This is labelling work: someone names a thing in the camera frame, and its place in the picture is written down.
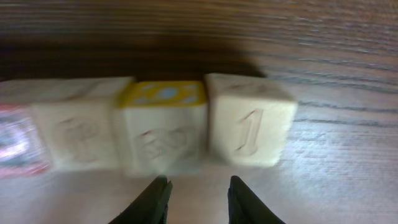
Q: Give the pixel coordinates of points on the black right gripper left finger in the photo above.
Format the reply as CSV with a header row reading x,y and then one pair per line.
x,y
150,207

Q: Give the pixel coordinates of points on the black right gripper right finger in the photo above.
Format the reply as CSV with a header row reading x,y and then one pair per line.
x,y
245,207

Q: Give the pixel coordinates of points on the wooden block green yellow sides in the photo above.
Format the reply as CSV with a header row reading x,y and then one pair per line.
x,y
161,127

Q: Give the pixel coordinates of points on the wooden block number 1 red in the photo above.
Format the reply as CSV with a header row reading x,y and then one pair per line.
x,y
250,119

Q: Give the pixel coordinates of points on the wooden block letter J blue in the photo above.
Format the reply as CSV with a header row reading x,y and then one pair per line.
x,y
75,120

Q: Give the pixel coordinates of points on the wooden block red letter U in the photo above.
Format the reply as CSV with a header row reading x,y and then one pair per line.
x,y
22,150

